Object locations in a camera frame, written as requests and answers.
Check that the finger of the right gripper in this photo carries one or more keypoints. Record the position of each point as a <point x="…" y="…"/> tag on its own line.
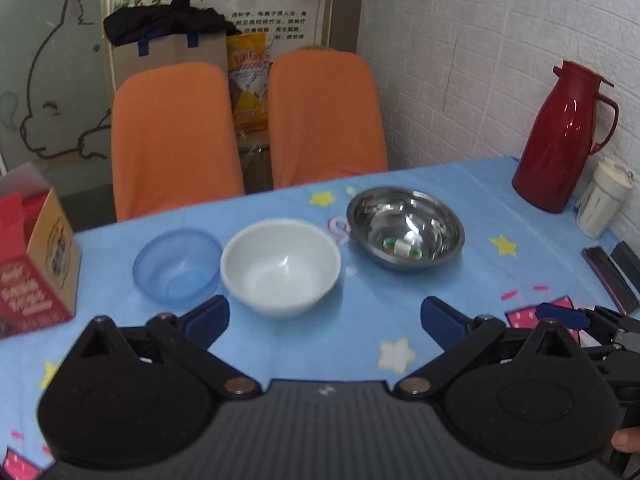
<point x="569" y="318"/>

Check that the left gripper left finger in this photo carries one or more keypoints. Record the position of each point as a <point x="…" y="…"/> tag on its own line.
<point x="184" y="341"/>

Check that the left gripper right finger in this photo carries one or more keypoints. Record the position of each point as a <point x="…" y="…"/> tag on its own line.
<point x="467" y="344"/>

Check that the person's right hand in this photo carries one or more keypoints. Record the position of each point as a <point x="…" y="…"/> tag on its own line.
<point x="627" y="440"/>

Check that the black phone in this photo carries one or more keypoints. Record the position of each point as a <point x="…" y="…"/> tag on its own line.
<point x="612" y="280"/>

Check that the blue translucent plastic bowl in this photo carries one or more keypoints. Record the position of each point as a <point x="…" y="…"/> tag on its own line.
<point x="180" y="268"/>

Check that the white ceramic bowl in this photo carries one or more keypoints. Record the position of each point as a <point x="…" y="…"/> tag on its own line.
<point x="280" y="267"/>

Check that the white travel cup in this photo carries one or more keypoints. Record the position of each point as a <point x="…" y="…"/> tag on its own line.
<point x="611" y="184"/>

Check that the stainless steel bowl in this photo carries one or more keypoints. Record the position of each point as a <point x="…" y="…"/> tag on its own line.
<point x="404" y="230"/>

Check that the blue cartoon tablecloth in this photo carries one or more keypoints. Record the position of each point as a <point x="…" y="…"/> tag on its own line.
<point x="514" y="257"/>

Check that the red cracker box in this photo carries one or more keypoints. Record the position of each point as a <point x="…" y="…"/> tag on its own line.
<point x="40" y="258"/>

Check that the left orange chair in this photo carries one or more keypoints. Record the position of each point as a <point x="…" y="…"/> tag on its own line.
<point x="173" y="141"/>

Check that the orange chair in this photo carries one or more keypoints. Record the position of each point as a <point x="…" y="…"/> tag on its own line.
<point x="173" y="141"/>
<point x="324" y="118"/>

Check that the red thermos jug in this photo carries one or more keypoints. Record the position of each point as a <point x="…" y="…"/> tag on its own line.
<point x="562" y="138"/>

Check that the right orange chair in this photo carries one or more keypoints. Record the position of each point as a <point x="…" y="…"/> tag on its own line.
<point x="324" y="118"/>

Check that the yellow snack bag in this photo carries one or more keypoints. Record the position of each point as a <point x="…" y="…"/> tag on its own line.
<point x="248" y="69"/>

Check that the brown paper bag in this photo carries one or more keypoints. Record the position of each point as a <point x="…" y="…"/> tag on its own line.
<point x="130" y="59"/>

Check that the black cloth on bag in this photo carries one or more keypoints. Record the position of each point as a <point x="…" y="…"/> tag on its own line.
<point x="129" y="25"/>

